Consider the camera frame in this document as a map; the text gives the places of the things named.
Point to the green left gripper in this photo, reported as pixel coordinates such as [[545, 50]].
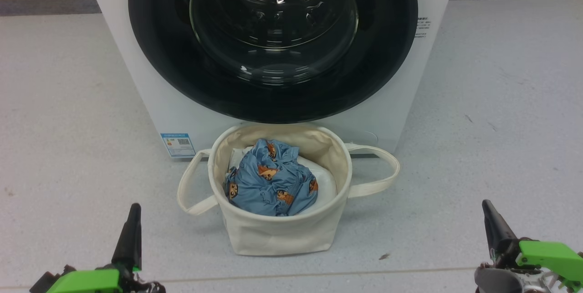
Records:
[[86, 281]]

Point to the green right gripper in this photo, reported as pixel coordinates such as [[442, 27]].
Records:
[[551, 261]]

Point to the blue cartoon print garment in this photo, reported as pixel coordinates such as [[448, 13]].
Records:
[[268, 183]]

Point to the black round washing machine door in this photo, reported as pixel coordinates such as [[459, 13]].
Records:
[[155, 33]]

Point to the white front-load washing machine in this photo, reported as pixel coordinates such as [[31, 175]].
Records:
[[150, 101]]

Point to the blue energy label sticker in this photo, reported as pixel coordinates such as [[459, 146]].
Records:
[[177, 144]]

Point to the cream canvas laundry basket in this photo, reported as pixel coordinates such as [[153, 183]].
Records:
[[273, 233]]

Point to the white cloth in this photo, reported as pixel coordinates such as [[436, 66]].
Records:
[[324, 183]]

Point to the small printed warning label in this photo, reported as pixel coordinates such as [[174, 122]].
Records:
[[421, 27]]

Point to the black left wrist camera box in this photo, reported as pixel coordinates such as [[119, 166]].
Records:
[[45, 282]]

